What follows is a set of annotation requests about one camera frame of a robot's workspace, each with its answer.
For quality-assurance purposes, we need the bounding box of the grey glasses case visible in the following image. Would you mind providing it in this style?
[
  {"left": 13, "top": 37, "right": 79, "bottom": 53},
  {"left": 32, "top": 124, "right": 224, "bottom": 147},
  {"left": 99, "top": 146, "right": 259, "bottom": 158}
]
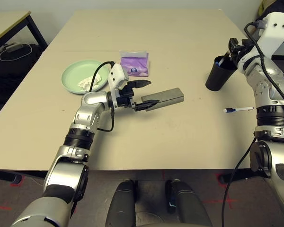
[{"left": 141, "top": 87, "right": 185, "bottom": 112}]

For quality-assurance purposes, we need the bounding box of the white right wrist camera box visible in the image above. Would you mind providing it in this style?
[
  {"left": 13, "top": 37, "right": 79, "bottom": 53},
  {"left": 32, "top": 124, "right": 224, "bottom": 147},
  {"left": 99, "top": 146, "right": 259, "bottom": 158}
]
[{"left": 255, "top": 12, "right": 284, "bottom": 57}]

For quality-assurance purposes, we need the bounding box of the white marker with blue cap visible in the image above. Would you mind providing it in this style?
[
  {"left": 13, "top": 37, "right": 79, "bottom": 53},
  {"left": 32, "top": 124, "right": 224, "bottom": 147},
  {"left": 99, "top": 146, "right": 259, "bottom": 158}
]
[{"left": 223, "top": 106, "right": 254, "bottom": 114}]

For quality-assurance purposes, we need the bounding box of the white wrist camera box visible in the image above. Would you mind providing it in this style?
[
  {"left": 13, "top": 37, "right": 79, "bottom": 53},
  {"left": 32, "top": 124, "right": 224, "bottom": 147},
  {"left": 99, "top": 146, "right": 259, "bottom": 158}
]
[
  {"left": 106, "top": 63, "right": 130, "bottom": 109},
  {"left": 255, "top": 12, "right": 284, "bottom": 57}
]

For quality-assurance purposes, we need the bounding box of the black plastic cup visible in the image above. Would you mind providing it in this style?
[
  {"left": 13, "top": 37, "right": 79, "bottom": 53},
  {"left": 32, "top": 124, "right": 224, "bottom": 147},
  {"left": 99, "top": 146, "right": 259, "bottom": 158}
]
[{"left": 205, "top": 55, "right": 238, "bottom": 91}]

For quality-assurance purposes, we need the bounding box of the dark grey robot leg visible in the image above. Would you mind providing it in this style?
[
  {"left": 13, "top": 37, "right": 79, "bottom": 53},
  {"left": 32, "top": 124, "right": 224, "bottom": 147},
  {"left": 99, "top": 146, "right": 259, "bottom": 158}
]
[
  {"left": 106, "top": 179, "right": 137, "bottom": 227},
  {"left": 165, "top": 179, "right": 213, "bottom": 227}
]

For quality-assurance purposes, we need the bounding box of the beige side table black frame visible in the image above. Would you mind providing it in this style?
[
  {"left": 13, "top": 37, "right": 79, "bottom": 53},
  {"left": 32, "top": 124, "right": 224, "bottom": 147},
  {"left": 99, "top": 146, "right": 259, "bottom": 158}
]
[{"left": 0, "top": 10, "right": 48, "bottom": 48}]

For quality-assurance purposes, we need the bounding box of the dark grey robot right leg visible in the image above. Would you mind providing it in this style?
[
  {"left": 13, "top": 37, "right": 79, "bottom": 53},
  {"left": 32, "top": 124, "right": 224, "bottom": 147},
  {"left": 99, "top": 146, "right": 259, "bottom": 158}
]
[{"left": 165, "top": 179, "right": 213, "bottom": 227}]

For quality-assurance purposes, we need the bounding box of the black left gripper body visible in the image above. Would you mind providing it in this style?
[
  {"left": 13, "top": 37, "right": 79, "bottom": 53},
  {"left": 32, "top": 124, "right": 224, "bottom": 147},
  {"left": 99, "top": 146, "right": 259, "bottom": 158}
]
[{"left": 117, "top": 85, "right": 136, "bottom": 110}]

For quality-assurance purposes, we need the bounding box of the dark grey robot left leg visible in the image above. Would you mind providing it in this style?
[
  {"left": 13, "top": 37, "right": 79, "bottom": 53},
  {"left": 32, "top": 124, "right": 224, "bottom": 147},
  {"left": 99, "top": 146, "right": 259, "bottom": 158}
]
[{"left": 106, "top": 179, "right": 137, "bottom": 227}]

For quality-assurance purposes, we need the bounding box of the thin white cable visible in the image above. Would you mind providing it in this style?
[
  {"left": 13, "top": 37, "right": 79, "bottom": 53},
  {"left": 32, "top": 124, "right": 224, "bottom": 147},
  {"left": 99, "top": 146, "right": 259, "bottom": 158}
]
[{"left": 0, "top": 44, "right": 33, "bottom": 61}]

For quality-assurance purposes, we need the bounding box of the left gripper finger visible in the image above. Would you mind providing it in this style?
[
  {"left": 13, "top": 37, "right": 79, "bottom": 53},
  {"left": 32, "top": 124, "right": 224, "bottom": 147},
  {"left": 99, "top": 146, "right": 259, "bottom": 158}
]
[
  {"left": 133, "top": 99, "right": 160, "bottom": 112},
  {"left": 129, "top": 79, "right": 152, "bottom": 89}
]

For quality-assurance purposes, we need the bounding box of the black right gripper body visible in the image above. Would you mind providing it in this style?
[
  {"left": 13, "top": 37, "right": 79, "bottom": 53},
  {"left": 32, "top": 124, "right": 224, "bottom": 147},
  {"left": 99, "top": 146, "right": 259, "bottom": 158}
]
[{"left": 236, "top": 39, "right": 255, "bottom": 61}]

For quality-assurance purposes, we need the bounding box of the black table foot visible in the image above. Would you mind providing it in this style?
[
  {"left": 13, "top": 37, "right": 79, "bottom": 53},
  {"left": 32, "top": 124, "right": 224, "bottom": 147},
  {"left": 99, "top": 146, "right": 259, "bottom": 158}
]
[
  {"left": 0, "top": 169, "right": 22, "bottom": 186},
  {"left": 21, "top": 170, "right": 49, "bottom": 179},
  {"left": 220, "top": 169, "right": 263, "bottom": 184}
]

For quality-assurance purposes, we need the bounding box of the black left wrist camera cable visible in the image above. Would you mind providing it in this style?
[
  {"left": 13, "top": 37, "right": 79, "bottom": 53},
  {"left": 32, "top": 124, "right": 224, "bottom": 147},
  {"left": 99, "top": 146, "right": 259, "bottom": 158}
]
[{"left": 89, "top": 61, "right": 115, "bottom": 132}]

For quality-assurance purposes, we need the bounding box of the beige knitted cloth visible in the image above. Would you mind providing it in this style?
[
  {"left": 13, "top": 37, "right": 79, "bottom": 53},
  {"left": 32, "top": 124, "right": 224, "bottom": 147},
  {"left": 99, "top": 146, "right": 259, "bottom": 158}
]
[{"left": 259, "top": 0, "right": 270, "bottom": 18}]

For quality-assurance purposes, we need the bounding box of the grey power adapter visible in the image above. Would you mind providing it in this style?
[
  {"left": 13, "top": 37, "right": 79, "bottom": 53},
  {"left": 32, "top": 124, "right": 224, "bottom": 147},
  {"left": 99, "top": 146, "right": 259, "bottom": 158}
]
[{"left": 6, "top": 42, "right": 23, "bottom": 52}]

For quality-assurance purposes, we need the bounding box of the light green plate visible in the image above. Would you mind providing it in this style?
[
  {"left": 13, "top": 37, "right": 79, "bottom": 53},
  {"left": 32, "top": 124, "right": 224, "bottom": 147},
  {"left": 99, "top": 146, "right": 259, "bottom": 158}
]
[{"left": 61, "top": 60, "right": 109, "bottom": 95}]

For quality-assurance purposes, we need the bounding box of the white tissue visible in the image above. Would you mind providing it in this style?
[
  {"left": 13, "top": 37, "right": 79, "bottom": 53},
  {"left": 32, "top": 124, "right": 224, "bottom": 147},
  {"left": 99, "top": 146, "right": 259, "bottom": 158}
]
[{"left": 77, "top": 73, "right": 102, "bottom": 91}]

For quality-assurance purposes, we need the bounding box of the purple tissue pack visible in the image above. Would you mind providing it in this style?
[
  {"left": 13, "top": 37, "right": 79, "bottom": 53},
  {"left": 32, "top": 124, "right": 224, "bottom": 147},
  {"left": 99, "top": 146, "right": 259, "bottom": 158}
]
[{"left": 119, "top": 49, "right": 150, "bottom": 78}]

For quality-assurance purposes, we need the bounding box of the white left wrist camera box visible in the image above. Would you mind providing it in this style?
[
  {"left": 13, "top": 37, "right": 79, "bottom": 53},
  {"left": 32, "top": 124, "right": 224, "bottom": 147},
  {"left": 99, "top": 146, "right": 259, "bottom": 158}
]
[{"left": 106, "top": 63, "right": 130, "bottom": 109}]

